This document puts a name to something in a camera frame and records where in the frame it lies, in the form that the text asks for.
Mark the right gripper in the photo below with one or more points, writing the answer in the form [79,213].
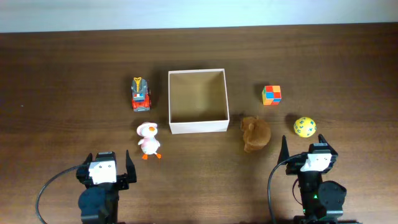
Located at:
[295,165]

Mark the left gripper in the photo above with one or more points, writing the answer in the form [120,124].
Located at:
[124,180]

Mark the yellow letter ball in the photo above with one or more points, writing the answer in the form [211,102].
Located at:
[305,127]

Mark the brown plush toy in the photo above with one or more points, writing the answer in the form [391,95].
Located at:
[256,133]

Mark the colourful puzzle cube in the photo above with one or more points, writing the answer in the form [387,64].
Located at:
[271,95]

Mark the red grey toy truck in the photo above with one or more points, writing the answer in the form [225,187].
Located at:
[140,95]

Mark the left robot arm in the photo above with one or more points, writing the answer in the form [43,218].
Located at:
[99,202]

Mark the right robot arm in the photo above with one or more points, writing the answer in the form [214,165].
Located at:
[322,201]

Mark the white pink duck toy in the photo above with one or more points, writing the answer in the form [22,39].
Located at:
[148,143]

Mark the white cardboard box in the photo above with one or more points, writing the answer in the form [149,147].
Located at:
[198,101]

